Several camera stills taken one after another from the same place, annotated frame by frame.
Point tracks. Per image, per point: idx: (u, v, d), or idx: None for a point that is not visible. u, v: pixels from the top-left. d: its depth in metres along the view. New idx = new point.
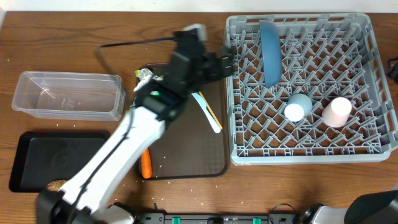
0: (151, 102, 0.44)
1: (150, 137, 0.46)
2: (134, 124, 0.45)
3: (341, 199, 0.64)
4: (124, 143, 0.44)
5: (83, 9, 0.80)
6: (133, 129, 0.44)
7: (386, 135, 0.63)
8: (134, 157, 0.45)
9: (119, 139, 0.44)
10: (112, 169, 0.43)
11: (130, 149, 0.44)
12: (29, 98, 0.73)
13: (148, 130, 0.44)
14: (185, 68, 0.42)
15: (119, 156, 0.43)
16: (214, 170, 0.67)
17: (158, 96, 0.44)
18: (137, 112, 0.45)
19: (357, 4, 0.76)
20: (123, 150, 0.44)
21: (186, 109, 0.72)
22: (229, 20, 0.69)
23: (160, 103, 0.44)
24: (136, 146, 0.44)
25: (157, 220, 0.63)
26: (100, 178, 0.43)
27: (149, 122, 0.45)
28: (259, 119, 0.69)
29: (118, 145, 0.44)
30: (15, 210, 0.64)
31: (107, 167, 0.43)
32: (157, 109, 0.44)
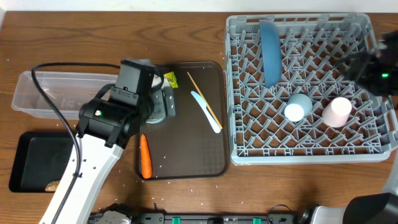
0: (99, 121, 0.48)
1: (104, 167, 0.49)
2: (84, 158, 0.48)
3: (341, 199, 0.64)
4: (78, 182, 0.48)
5: (83, 9, 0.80)
6: (84, 165, 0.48)
7: (386, 135, 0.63)
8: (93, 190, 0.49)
9: (71, 178, 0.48)
10: (72, 210, 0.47)
11: (87, 185, 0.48)
12: (28, 98, 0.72)
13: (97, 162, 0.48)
14: (135, 84, 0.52)
15: (76, 195, 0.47)
16: (214, 170, 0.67)
17: (104, 115, 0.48)
18: (84, 145, 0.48)
19: (356, 4, 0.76)
20: (78, 188, 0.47)
21: (185, 109, 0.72)
22: (229, 20, 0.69)
23: (107, 122, 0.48)
24: (92, 180, 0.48)
25: (157, 220, 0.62)
26: (64, 219, 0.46)
27: (98, 154, 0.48)
28: (259, 119, 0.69)
29: (73, 185, 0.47)
30: (15, 210, 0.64)
31: (66, 209, 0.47)
32: (104, 127, 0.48)
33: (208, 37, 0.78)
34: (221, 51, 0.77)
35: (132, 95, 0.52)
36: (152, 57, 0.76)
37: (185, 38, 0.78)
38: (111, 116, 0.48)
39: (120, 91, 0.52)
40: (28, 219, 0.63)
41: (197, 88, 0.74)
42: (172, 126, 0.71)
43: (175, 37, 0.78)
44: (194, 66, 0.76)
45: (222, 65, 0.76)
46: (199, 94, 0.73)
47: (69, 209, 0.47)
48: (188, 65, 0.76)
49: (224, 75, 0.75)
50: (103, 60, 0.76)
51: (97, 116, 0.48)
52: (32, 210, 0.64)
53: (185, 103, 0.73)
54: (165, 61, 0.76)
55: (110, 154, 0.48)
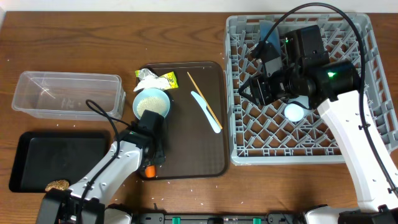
0: (132, 137, 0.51)
1: (134, 161, 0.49)
2: (123, 148, 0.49)
3: (342, 199, 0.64)
4: (116, 160, 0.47)
5: (83, 9, 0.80)
6: (122, 151, 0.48)
7: (386, 135, 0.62)
8: (123, 174, 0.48)
9: (110, 158, 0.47)
10: (111, 174, 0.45)
11: (124, 165, 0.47)
12: (29, 98, 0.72)
13: (134, 152, 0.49)
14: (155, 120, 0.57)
15: (114, 167, 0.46)
16: (214, 170, 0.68)
17: (136, 134, 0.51)
18: (125, 143, 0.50)
19: (357, 4, 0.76)
20: (114, 165, 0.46)
21: (186, 111, 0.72)
22: (229, 21, 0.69)
23: (138, 137, 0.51)
24: (128, 163, 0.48)
25: (157, 220, 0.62)
26: (102, 179, 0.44)
27: (132, 147, 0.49)
28: (259, 119, 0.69)
29: (112, 161, 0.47)
30: (14, 209, 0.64)
31: (106, 172, 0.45)
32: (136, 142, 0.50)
33: (208, 38, 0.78)
34: (221, 51, 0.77)
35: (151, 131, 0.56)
36: (153, 57, 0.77)
37: (185, 38, 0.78)
38: (142, 135, 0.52)
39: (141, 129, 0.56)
40: (27, 219, 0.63)
41: (197, 88, 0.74)
42: (173, 127, 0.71)
43: (175, 38, 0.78)
44: (194, 66, 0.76)
45: (222, 65, 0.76)
46: (199, 94, 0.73)
47: (107, 174, 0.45)
48: (188, 65, 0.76)
49: (224, 75, 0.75)
50: (103, 60, 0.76)
51: (130, 132, 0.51)
52: (32, 210, 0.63)
53: (185, 103, 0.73)
54: (165, 61, 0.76)
55: (138, 155, 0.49)
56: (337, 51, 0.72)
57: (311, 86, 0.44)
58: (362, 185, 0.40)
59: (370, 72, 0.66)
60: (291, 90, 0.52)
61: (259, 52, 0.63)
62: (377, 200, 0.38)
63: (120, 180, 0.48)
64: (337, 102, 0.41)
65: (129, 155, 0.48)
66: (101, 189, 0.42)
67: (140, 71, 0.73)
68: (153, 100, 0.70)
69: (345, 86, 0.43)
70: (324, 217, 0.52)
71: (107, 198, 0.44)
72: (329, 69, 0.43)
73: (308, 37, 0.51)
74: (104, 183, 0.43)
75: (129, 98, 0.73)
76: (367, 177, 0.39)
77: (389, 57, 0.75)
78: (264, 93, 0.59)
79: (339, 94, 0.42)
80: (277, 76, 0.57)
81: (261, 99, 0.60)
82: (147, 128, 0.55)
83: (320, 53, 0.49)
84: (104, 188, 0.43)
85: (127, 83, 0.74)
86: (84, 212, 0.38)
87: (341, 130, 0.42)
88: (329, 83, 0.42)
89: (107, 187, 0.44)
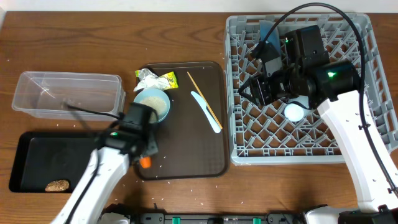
0: (114, 139, 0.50)
1: (116, 172, 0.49)
2: (102, 162, 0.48)
3: (342, 199, 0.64)
4: (96, 180, 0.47)
5: (83, 9, 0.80)
6: (102, 167, 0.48)
7: (386, 135, 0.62)
8: (107, 190, 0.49)
9: (89, 179, 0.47)
10: (89, 203, 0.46)
11: (104, 184, 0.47)
12: (29, 98, 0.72)
13: (115, 166, 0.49)
14: (141, 113, 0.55)
15: (93, 190, 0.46)
16: (214, 170, 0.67)
17: (119, 135, 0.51)
18: (104, 155, 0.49)
19: (356, 4, 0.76)
20: (93, 189, 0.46)
21: (186, 111, 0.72)
22: (229, 21, 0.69)
23: (119, 140, 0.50)
24: (109, 180, 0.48)
25: (157, 220, 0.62)
26: (81, 213, 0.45)
27: (115, 158, 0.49)
28: (259, 119, 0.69)
29: (91, 183, 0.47)
30: (15, 209, 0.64)
31: (84, 202, 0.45)
32: (117, 146, 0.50)
33: (208, 38, 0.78)
34: (221, 51, 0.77)
35: (137, 126, 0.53)
36: (153, 57, 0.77)
37: (185, 38, 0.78)
38: (124, 137, 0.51)
39: (127, 124, 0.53)
40: (27, 219, 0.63)
41: (197, 88, 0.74)
42: (173, 127, 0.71)
43: (175, 38, 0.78)
44: (194, 66, 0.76)
45: (222, 65, 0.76)
46: (199, 94, 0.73)
47: (87, 202, 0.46)
48: (188, 65, 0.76)
49: (224, 75, 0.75)
50: (103, 60, 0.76)
51: (113, 134, 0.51)
52: (32, 210, 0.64)
53: (185, 103, 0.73)
54: (165, 61, 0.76)
55: (122, 160, 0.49)
56: (337, 51, 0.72)
57: (311, 86, 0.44)
58: (362, 185, 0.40)
59: (370, 73, 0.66)
60: (291, 90, 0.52)
61: (259, 52, 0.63)
62: (377, 200, 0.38)
63: (106, 196, 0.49)
64: (336, 102, 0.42)
65: (109, 170, 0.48)
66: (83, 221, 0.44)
67: (140, 71, 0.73)
68: (152, 101, 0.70)
69: (345, 86, 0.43)
70: (324, 217, 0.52)
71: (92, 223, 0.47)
72: (328, 69, 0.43)
73: (308, 37, 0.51)
74: (84, 217, 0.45)
75: (129, 98, 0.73)
76: (367, 177, 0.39)
77: (389, 57, 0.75)
78: (264, 93, 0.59)
79: (338, 94, 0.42)
80: (277, 76, 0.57)
81: (262, 99, 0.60)
82: (132, 124, 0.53)
83: (321, 53, 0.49)
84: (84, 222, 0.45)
85: (127, 83, 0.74)
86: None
87: (341, 130, 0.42)
88: (329, 82, 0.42)
89: (89, 218, 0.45)
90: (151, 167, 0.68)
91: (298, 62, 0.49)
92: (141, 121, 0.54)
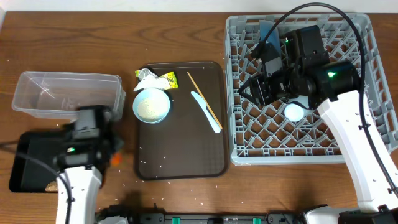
0: (73, 157, 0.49)
1: (92, 187, 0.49)
2: (72, 185, 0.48)
3: (342, 199, 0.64)
4: (73, 205, 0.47)
5: (83, 9, 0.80)
6: (73, 190, 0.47)
7: (386, 135, 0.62)
8: (90, 208, 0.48)
9: (65, 206, 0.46)
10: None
11: (84, 203, 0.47)
12: (29, 98, 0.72)
13: (86, 183, 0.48)
14: (92, 116, 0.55)
15: (74, 212, 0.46)
16: (214, 170, 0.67)
17: (76, 151, 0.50)
18: (69, 177, 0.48)
19: (356, 4, 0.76)
20: (74, 213, 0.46)
21: (186, 111, 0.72)
22: (229, 21, 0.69)
23: (80, 155, 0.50)
24: (86, 198, 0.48)
25: (157, 220, 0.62)
26: None
27: (81, 175, 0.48)
28: (259, 119, 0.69)
29: (69, 209, 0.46)
30: (15, 209, 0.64)
31: None
32: (81, 161, 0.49)
33: (208, 37, 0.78)
34: (221, 51, 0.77)
35: (92, 130, 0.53)
36: (153, 57, 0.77)
37: (185, 38, 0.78)
38: (83, 150, 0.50)
39: (81, 132, 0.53)
40: (26, 219, 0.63)
41: (197, 88, 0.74)
42: (173, 127, 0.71)
43: (175, 38, 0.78)
44: (194, 66, 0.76)
45: (222, 65, 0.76)
46: (200, 94, 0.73)
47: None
48: (188, 65, 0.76)
49: (224, 75, 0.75)
50: (103, 60, 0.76)
51: (70, 152, 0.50)
52: (32, 210, 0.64)
53: (185, 103, 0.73)
54: (165, 61, 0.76)
55: (92, 173, 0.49)
56: (337, 51, 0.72)
57: (311, 86, 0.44)
58: (362, 185, 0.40)
59: (370, 73, 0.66)
60: (291, 90, 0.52)
61: (259, 52, 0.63)
62: (377, 200, 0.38)
63: (92, 213, 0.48)
64: (336, 102, 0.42)
65: (83, 188, 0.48)
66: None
67: (140, 71, 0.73)
68: (150, 112, 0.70)
69: (345, 86, 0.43)
70: (324, 217, 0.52)
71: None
72: (328, 69, 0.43)
73: (308, 37, 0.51)
74: None
75: (129, 98, 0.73)
76: (367, 177, 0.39)
77: (389, 57, 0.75)
78: (264, 92, 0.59)
79: (338, 94, 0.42)
80: (277, 76, 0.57)
81: (261, 99, 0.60)
82: (88, 133, 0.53)
83: (320, 53, 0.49)
84: None
85: (127, 83, 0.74)
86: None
87: (341, 130, 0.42)
88: (328, 82, 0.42)
89: None
90: (151, 167, 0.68)
91: (298, 62, 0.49)
92: (97, 125, 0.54)
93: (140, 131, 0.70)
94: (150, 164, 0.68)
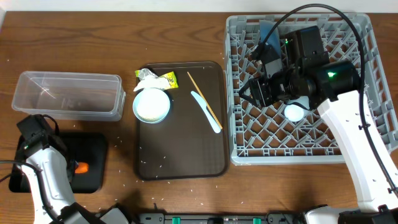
0: (30, 150, 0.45)
1: (55, 155, 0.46)
2: (36, 160, 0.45)
3: (342, 199, 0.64)
4: (41, 173, 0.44)
5: (83, 9, 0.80)
6: (38, 163, 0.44)
7: (386, 135, 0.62)
8: (61, 172, 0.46)
9: (35, 178, 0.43)
10: (53, 188, 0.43)
11: (52, 169, 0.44)
12: (29, 98, 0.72)
13: (47, 155, 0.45)
14: (34, 122, 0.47)
15: (46, 178, 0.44)
16: (214, 170, 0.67)
17: (31, 145, 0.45)
18: (30, 160, 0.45)
19: (356, 4, 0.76)
20: (46, 179, 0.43)
21: (186, 110, 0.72)
22: (229, 21, 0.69)
23: (36, 143, 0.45)
24: (53, 163, 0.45)
25: (157, 220, 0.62)
26: (53, 195, 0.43)
27: (40, 153, 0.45)
28: (259, 119, 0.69)
29: (41, 178, 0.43)
30: (15, 210, 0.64)
31: (49, 191, 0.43)
32: (39, 147, 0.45)
33: (208, 37, 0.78)
34: (221, 51, 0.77)
35: (38, 130, 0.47)
36: (153, 57, 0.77)
37: (185, 38, 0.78)
38: (36, 139, 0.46)
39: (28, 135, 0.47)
40: (27, 219, 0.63)
41: (197, 88, 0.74)
42: (173, 127, 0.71)
43: (175, 38, 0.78)
44: (194, 66, 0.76)
45: (222, 65, 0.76)
46: (200, 94, 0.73)
47: (50, 188, 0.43)
48: (188, 65, 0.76)
49: (224, 75, 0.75)
50: (103, 60, 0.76)
51: (25, 149, 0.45)
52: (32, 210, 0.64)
53: (185, 103, 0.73)
54: (165, 61, 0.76)
55: (51, 150, 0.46)
56: (337, 51, 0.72)
57: (311, 86, 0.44)
58: (362, 185, 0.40)
59: (370, 73, 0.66)
60: (291, 91, 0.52)
61: (259, 53, 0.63)
62: (377, 200, 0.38)
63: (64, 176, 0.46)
64: (337, 102, 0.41)
65: (47, 159, 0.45)
66: (60, 200, 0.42)
67: (140, 71, 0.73)
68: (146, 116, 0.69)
69: (345, 86, 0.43)
70: (323, 217, 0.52)
71: (72, 198, 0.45)
72: (328, 68, 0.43)
73: (308, 37, 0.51)
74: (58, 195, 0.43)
75: (129, 98, 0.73)
76: (367, 177, 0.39)
77: (390, 57, 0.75)
78: (264, 93, 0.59)
79: (339, 94, 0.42)
80: (276, 77, 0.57)
81: (262, 100, 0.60)
82: (36, 135, 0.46)
83: (320, 54, 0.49)
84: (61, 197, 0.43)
85: (127, 83, 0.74)
86: (68, 221, 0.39)
87: (341, 130, 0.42)
88: (328, 82, 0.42)
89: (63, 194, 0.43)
90: (151, 167, 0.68)
91: (298, 63, 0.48)
92: (40, 125, 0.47)
93: (140, 131, 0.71)
94: (150, 164, 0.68)
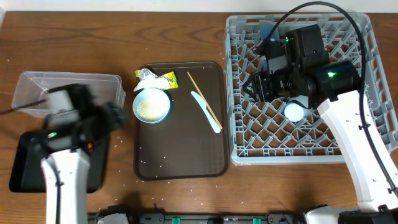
0: (56, 143, 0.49)
1: (79, 168, 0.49)
2: (59, 170, 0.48)
3: (342, 199, 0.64)
4: (63, 189, 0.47)
5: (83, 9, 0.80)
6: (62, 174, 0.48)
7: (386, 135, 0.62)
8: (81, 191, 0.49)
9: (56, 190, 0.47)
10: (69, 209, 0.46)
11: (73, 188, 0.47)
12: (28, 98, 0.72)
13: (73, 166, 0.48)
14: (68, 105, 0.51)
15: (66, 196, 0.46)
16: (214, 170, 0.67)
17: (58, 137, 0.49)
18: (56, 162, 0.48)
19: (356, 4, 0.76)
20: (65, 195, 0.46)
21: (186, 110, 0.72)
22: (229, 21, 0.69)
23: (63, 138, 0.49)
24: (77, 182, 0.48)
25: (157, 220, 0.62)
26: (66, 218, 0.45)
27: (68, 159, 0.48)
28: (259, 119, 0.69)
29: (60, 194, 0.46)
30: (15, 209, 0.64)
31: (64, 210, 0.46)
32: (66, 144, 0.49)
33: (208, 37, 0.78)
34: (221, 51, 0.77)
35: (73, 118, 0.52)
36: (153, 57, 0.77)
37: (185, 38, 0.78)
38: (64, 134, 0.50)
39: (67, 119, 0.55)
40: (27, 219, 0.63)
41: (197, 88, 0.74)
42: (173, 126, 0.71)
43: (175, 38, 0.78)
44: (194, 66, 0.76)
45: (222, 65, 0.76)
46: (200, 94, 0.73)
47: (66, 210, 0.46)
48: (188, 65, 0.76)
49: (224, 75, 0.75)
50: (103, 60, 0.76)
51: (52, 138, 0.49)
52: (32, 210, 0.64)
53: (185, 103, 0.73)
54: (166, 61, 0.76)
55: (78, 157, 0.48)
56: (337, 51, 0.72)
57: (311, 86, 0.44)
58: (362, 185, 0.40)
59: (370, 72, 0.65)
60: (291, 89, 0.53)
61: (263, 48, 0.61)
62: (377, 200, 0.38)
63: (83, 196, 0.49)
64: (337, 102, 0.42)
65: (71, 172, 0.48)
66: None
67: (140, 71, 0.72)
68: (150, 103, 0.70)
69: (345, 86, 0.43)
70: (323, 217, 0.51)
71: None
72: (328, 69, 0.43)
73: (310, 37, 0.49)
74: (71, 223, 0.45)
75: (129, 98, 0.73)
76: (367, 177, 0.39)
77: (390, 57, 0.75)
78: (265, 89, 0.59)
79: (339, 94, 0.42)
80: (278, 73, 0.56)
81: (262, 95, 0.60)
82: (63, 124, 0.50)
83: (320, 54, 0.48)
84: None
85: (127, 83, 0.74)
86: None
87: (341, 130, 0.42)
88: (329, 83, 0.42)
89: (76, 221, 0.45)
90: (151, 166, 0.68)
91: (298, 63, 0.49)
92: None
93: (140, 131, 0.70)
94: (150, 163, 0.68)
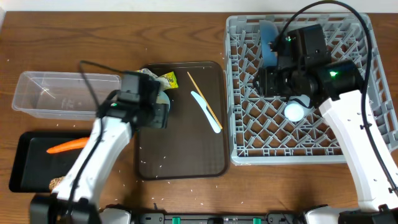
0: (112, 111, 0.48)
1: (121, 139, 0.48)
2: (106, 129, 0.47)
3: (342, 199, 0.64)
4: (101, 145, 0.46)
5: (83, 9, 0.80)
6: (106, 133, 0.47)
7: (386, 135, 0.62)
8: (112, 157, 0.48)
9: (94, 143, 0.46)
10: (97, 163, 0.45)
11: (108, 149, 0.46)
12: (29, 98, 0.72)
13: (118, 132, 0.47)
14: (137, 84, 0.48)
15: (99, 153, 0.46)
16: (214, 170, 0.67)
17: (119, 106, 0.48)
18: (106, 122, 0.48)
19: (356, 4, 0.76)
20: (100, 151, 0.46)
21: (186, 110, 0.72)
22: (229, 21, 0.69)
23: (120, 110, 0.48)
24: (114, 145, 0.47)
25: (157, 220, 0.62)
26: (90, 173, 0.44)
27: (117, 127, 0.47)
28: (259, 119, 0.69)
29: (96, 148, 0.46)
30: (15, 209, 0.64)
31: (92, 163, 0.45)
32: (120, 116, 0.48)
33: (208, 38, 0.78)
34: (221, 51, 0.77)
35: (134, 96, 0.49)
36: (153, 57, 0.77)
37: (185, 38, 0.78)
38: (124, 107, 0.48)
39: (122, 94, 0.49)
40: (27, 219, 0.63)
41: (197, 88, 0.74)
42: (173, 126, 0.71)
43: (175, 38, 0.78)
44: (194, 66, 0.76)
45: (222, 65, 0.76)
46: (200, 94, 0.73)
47: (94, 165, 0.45)
48: (188, 65, 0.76)
49: (224, 75, 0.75)
50: (103, 60, 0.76)
51: (113, 106, 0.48)
52: None
53: (185, 103, 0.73)
54: (165, 61, 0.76)
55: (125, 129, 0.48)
56: (337, 51, 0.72)
57: (313, 84, 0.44)
58: (362, 185, 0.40)
59: (370, 72, 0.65)
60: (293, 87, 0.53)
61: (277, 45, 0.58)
62: (377, 200, 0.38)
63: (111, 162, 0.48)
64: (338, 101, 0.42)
65: (114, 135, 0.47)
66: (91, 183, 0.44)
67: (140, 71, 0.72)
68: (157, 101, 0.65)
69: (347, 86, 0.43)
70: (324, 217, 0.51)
71: (99, 189, 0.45)
72: (331, 68, 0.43)
73: (313, 37, 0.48)
74: (92, 177, 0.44)
75: None
76: (368, 176, 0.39)
77: (390, 57, 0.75)
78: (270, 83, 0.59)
79: (341, 94, 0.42)
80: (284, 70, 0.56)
81: (264, 89, 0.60)
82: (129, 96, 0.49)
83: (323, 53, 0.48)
84: (92, 182, 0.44)
85: None
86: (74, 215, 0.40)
87: (342, 130, 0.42)
88: (331, 82, 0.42)
89: (96, 180, 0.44)
90: (151, 166, 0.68)
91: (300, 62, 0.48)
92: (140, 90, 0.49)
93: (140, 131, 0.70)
94: (150, 164, 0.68)
